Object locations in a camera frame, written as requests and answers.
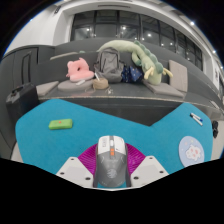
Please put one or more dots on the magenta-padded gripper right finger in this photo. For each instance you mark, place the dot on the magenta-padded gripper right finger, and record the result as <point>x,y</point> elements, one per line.
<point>148,168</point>

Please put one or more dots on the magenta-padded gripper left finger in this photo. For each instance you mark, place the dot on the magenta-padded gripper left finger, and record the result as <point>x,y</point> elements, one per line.
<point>75,168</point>

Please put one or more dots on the grey and white computer mouse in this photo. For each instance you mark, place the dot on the grey and white computer mouse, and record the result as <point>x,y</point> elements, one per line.
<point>111,166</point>

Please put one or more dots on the round light blue mouse pad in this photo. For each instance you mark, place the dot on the round light blue mouse pad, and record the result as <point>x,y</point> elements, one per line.
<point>191,150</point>

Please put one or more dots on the green eraser block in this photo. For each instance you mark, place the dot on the green eraser block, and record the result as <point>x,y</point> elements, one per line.
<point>60,124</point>

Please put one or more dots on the white marker with black cap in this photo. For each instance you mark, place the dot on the white marker with black cap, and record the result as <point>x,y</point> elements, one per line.
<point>196,120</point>

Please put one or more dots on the black bag on floor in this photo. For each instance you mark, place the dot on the black bag on floor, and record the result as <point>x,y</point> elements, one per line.
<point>215,129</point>

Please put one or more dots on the long grey bench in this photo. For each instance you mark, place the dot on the long grey bench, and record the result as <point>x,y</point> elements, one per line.
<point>130,90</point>

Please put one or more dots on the flat grey seat cushion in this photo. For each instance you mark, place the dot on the flat grey seat cushion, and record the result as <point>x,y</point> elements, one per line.
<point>165,89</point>

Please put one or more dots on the round grey seat cushion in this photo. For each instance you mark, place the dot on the round grey seat cushion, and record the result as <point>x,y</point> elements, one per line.
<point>73,86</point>

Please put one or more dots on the small grey square seat cushion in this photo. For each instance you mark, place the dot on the small grey square seat cushion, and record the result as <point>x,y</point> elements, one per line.
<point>46,88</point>

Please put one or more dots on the black suitcase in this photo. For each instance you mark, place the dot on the black suitcase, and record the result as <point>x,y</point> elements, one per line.
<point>20,101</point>

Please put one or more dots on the beige round woven basket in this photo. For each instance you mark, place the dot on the beige round woven basket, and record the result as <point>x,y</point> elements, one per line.
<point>100,83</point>

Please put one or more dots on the dark blue patterned bag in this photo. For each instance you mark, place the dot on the dark blue patterned bag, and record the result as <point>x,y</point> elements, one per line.
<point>132,74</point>

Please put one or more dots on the upright beige square cushion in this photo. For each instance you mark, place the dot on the upright beige square cushion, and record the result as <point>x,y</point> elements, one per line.
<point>178,76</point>

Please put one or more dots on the pink plush cushion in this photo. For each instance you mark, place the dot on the pink plush cushion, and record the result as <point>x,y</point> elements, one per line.
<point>79,70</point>

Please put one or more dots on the green dragon plush toy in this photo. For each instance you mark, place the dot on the green dragon plush toy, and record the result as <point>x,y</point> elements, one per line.
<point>151,66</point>

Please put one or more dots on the grey backpack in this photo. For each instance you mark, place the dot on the grey backpack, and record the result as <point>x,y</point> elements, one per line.
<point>109,65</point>

